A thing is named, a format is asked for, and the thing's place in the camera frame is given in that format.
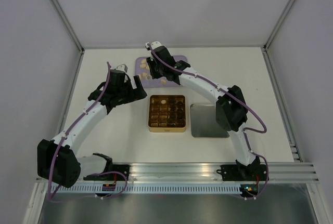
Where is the gold chocolate box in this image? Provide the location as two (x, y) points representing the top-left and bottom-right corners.
(148, 95), (187, 133)

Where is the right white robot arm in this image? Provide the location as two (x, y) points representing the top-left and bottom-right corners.
(146, 42), (257, 180)

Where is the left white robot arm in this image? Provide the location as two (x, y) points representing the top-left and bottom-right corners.
(37, 69), (147, 188)

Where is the purple plastic tray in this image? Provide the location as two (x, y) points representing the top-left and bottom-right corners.
(135, 57), (179, 88)

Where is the silver tin lid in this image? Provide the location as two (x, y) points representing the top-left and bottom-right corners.
(189, 104), (229, 138)

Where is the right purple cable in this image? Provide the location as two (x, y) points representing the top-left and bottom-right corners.
(146, 43), (270, 183)

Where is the purple cable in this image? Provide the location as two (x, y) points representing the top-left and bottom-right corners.
(146, 43), (270, 183)
(46, 61), (128, 204)

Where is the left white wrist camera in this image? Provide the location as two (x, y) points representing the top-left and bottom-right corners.
(115, 64), (128, 73)

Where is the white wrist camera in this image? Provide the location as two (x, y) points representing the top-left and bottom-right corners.
(145, 41), (162, 50)
(115, 64), (128, 73)

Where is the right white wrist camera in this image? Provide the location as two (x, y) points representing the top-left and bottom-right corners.
(145, 41), (162, 50)

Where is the aluminium mounting rail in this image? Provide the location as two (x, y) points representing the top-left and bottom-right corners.
(35, 162), (320, 183)

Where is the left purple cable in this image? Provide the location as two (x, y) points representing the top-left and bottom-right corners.
(46, 61), (128, 204)

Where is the white slotted cable duct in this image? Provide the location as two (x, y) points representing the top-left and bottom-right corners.
(58, 183), (241, 194)

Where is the left aluminium frame post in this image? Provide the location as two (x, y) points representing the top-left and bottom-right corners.
(49, 0), (84, 54)

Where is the aluminium frame post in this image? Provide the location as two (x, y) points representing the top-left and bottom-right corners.
(262, 0), (297, 52)
(49, 0), (84, 54)

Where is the right aluminium frame post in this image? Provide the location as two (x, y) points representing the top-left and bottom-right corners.
(262, 0), (297, 52)

